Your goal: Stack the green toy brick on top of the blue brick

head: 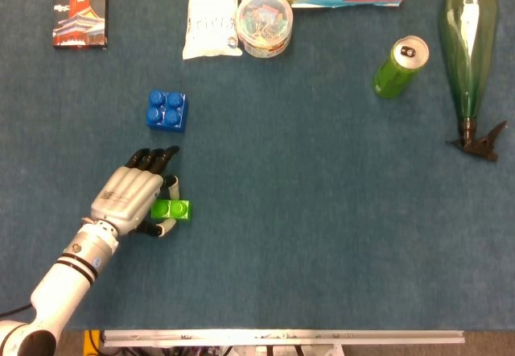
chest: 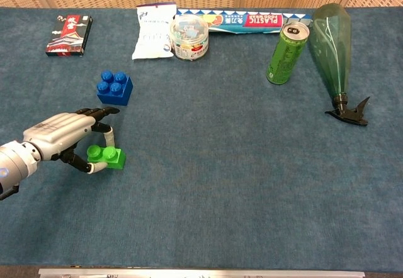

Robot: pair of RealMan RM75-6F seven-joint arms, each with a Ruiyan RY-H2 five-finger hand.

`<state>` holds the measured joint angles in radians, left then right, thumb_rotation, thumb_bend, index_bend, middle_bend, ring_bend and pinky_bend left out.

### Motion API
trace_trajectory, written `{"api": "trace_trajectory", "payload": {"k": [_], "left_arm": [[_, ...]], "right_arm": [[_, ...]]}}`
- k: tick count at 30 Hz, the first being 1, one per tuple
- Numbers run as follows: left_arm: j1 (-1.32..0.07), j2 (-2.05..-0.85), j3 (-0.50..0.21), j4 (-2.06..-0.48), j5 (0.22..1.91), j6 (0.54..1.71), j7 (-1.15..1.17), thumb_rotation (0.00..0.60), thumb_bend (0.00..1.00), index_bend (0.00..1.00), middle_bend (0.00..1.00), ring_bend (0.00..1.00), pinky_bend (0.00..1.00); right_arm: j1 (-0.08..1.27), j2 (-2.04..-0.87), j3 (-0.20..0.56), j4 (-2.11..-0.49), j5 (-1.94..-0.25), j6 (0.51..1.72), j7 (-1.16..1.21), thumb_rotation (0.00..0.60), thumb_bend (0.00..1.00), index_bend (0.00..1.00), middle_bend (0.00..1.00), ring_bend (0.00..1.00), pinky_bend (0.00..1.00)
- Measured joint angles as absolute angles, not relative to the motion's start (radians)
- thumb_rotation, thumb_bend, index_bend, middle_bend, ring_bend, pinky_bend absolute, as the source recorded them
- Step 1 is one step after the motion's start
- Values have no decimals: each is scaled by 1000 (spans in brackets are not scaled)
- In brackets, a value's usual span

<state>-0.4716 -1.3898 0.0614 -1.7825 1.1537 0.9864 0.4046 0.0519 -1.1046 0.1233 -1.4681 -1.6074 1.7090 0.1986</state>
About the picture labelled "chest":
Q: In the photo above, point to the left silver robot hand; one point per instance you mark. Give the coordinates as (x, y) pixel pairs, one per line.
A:
(60, 130)

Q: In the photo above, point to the green toy brick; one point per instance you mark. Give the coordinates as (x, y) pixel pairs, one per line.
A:
(113, 161)

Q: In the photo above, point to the blue toy brick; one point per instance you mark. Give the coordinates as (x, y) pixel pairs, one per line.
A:
(113, 97)

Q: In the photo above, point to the black red card box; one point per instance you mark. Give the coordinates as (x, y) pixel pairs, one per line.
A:
(70, 36)

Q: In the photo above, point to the white snack bag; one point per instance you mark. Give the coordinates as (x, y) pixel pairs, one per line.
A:
(151, 36)

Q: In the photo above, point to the teal felt table cover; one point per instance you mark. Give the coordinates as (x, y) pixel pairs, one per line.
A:
(204, 180)

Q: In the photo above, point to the clear round tub of clips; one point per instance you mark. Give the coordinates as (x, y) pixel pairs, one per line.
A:
(189, 39)

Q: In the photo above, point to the plastic food wrap box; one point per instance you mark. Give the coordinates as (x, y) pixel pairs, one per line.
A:
(261, 21)
(302, 17)

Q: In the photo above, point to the green drink can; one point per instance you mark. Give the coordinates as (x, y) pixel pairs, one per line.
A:
(285, 58)

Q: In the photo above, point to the green spray bottle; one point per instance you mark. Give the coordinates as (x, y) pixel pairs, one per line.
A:
(333, 48)

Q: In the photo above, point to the aluminium profile rail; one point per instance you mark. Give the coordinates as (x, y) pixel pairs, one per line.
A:
(201, 273)

